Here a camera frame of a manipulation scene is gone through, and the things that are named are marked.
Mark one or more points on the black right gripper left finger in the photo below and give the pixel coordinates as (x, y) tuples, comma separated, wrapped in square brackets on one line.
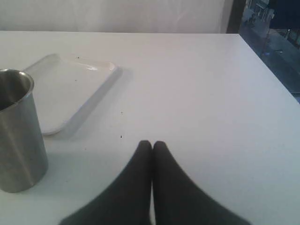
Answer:
[(126, 201)]

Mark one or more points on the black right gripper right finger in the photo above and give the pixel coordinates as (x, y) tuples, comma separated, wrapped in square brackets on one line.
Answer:
[(179, 201)]

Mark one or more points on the stainless steel cup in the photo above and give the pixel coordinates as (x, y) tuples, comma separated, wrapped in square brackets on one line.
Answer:
[(23, 158)]

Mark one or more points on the white rectangular tray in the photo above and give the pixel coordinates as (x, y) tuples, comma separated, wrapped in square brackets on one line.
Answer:
[(64, 85)]

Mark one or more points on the white backdrop cloth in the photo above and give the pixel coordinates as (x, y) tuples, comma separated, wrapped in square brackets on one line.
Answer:
[(145, 16)]

